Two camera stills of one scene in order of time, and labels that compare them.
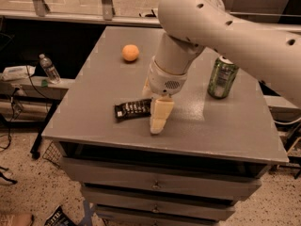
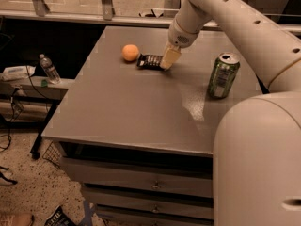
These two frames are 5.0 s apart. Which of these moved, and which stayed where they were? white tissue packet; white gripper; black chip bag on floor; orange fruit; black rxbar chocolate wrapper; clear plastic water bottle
Moved: black rxbar chocolate wrapper; white gripper
Stayed: orange fruit; white tissue packet; clear plastic water bottle; black chip bag on floor
